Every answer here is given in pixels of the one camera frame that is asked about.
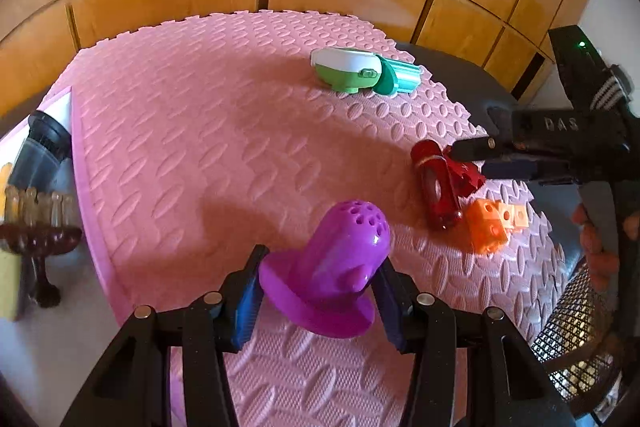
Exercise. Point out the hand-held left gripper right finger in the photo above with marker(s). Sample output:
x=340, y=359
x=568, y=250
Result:
x=390, y=312

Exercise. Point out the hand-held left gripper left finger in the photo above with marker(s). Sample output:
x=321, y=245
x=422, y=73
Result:
x=247, y=307

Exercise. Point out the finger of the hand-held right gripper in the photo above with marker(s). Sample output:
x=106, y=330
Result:
x=510, y=169
x=472, y=148

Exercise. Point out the red puzzle piece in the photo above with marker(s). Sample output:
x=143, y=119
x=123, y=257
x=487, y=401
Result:
x=467, y=181

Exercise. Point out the red toy car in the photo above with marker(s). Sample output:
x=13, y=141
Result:
x=440, y=197

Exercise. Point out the purple perforated cup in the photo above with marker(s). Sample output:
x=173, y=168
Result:
x=340, y=247

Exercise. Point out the green and white toy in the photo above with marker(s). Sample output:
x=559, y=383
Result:
x=345, y=69

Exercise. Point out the pink tray with white inside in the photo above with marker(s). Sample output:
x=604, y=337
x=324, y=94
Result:
x=82, y=187

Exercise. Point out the brown toy candelabra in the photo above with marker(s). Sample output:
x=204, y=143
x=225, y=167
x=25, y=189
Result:
x=40, y=237

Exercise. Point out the dark grey plastic bottle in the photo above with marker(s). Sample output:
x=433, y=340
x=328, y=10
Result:
x=42, y=147

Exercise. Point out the person's right hand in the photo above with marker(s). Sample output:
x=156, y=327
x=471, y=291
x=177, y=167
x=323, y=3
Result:
x=597, y=257

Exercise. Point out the orange toy cubes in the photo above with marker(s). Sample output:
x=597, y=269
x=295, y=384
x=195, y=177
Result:
x=487, y=227

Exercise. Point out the teal ribbed toy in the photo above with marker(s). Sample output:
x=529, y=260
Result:
x=405, y=77

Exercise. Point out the black mesh chair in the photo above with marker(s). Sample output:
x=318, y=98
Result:
x=570, y=337

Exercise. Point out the pink foam puzzle mat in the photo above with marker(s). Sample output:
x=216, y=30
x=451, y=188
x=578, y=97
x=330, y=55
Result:
x=200, y=107

